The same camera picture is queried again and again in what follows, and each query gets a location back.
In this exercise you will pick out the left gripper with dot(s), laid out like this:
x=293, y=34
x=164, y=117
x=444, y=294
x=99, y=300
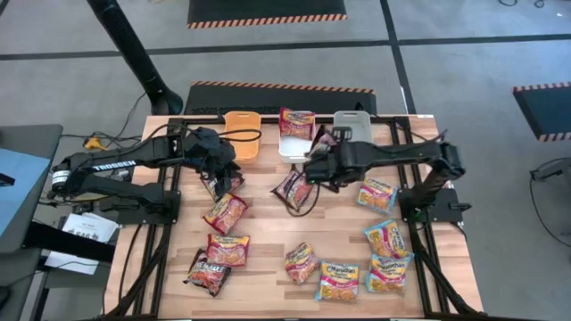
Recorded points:
x=209, y=149

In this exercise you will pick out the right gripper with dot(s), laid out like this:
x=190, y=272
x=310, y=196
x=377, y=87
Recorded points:
x=334, y=167

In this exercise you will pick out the black fire noodle pack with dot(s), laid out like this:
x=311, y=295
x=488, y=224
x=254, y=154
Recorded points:
x=322, y=143
x=225, y=191
x=292, y=189
x=207, y=274

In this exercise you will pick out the red Maruchan ramen pack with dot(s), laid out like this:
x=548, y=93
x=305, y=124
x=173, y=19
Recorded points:
x=227, y=250
x=296, y=125
x=301, y=264
x=225, y=214

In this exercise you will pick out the blue Maruchan ramen pack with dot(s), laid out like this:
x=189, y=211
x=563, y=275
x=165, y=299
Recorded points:
x=387, y=274
x=337, y=282
x=377, y=195
x=387, y=239

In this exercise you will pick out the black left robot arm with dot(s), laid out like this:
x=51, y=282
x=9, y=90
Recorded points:
x=116, y=166

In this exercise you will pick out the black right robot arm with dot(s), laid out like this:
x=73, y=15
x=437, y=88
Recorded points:
x=401, y=153

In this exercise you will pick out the orange plastic bin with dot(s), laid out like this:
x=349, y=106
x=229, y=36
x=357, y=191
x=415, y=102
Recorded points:
x=243, y=149

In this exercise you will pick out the white plastic bin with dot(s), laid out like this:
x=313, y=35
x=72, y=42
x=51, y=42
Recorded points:
x=294, y=152

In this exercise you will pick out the grey plastic bin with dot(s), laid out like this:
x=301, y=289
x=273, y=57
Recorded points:
x=357, y=122

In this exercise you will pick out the black striped-edge floor mat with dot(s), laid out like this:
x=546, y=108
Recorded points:
x=544, y=111
x=267, y=9
x=276, y=100

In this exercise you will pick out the yellow plug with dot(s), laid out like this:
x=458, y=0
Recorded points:
x=93, y=143

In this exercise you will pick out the white printed paper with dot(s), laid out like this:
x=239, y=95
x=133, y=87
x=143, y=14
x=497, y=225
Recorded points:
x=89, y=227

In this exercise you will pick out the white paper sheet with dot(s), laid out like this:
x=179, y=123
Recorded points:
x=71, y=263

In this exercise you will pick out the grey desk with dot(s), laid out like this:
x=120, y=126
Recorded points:
x=31, y=134

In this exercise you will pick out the blue panel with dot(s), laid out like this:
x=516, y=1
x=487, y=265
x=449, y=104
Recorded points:
x=22, y=187

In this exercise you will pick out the grey metal stand base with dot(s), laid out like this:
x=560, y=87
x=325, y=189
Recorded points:
x=551, y=170

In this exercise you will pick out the black aluminium rig frame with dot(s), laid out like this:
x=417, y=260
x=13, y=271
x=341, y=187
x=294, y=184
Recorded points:
x=325, y=119

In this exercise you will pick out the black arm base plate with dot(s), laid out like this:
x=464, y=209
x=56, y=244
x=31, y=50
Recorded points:
x=441, y=215
x=129, y=217

